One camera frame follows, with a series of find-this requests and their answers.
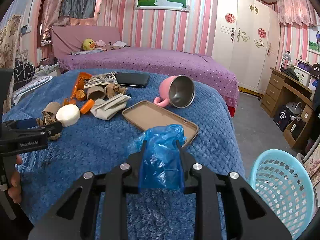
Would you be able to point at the yellow duck plush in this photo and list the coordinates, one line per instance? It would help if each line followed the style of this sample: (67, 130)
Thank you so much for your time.
(88, 44)

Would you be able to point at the beige cloth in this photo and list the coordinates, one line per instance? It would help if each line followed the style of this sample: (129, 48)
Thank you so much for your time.
(106, 109)

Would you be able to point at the wooden desk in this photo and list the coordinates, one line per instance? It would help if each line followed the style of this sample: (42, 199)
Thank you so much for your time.
(285, 90)

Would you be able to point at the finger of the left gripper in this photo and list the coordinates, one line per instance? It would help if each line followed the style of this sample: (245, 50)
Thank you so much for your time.
(51, 130)

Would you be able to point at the black patterned bag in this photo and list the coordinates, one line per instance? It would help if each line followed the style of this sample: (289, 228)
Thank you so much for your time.
(23, 74)

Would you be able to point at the orange snack wrapper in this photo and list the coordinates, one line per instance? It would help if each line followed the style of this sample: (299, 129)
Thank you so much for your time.
(80, 83)

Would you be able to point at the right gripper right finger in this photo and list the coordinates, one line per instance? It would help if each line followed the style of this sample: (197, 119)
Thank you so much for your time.
(226, 205)

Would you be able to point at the pink curtain valance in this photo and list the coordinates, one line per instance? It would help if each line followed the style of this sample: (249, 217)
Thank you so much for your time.
(300, 12)

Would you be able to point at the pink headboard cover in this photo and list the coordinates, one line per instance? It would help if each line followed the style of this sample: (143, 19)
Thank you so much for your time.
(69, 38)

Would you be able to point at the small orange peel piece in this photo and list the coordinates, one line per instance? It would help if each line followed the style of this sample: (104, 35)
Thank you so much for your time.
(69, 102)

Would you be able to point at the desk lamp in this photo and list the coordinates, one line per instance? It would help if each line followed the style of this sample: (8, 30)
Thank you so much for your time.
(286, 58)

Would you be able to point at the cardboard tube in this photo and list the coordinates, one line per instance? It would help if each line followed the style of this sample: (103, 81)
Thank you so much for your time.
(96, 92)

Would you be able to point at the white round lid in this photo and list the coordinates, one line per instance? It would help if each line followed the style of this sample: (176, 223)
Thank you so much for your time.
(68, 115)

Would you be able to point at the black smartphone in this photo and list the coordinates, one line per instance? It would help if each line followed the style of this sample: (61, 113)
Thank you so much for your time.
(140, 80)

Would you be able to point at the pink steel-lined mug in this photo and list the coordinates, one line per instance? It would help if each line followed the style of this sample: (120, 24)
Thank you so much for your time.
(178, 91)

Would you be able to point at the light blue laundry basket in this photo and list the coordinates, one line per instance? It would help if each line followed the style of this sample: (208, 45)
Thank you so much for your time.
(284, 184)

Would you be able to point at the white storage box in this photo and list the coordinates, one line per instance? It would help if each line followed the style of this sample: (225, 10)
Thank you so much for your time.
(303, 76)

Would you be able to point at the black shopping bag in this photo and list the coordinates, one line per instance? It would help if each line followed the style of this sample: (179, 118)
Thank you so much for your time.
(282, 117)

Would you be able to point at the patterned fabric pouch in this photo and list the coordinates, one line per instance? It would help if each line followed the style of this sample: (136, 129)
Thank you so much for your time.
(101, 80)

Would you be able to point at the person's left hand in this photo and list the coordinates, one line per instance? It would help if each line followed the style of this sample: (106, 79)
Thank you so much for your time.
(15, 187)

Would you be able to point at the crumpled brown paper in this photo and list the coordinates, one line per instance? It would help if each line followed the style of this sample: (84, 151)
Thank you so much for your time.
(112, 90)

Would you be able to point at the purple dotted bed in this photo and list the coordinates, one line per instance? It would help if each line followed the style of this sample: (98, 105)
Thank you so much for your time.
(200, 68)

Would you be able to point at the brown paper cup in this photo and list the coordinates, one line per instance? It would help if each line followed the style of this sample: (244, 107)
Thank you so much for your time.
(48, 117)

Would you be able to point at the small framed couple photo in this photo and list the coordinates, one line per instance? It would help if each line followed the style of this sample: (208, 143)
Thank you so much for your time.
(314, 40)

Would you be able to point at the tan phone case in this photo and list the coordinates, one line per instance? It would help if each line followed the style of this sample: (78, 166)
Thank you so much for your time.
(145, 115)

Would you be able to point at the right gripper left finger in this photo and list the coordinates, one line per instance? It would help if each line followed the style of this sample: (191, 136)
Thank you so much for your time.
(74, 215)

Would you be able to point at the blue plastic bag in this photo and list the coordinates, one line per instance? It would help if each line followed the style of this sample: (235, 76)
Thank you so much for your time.
(160, 166)

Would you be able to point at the white wardrobe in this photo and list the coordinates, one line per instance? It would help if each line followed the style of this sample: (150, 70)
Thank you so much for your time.
(246, 41)

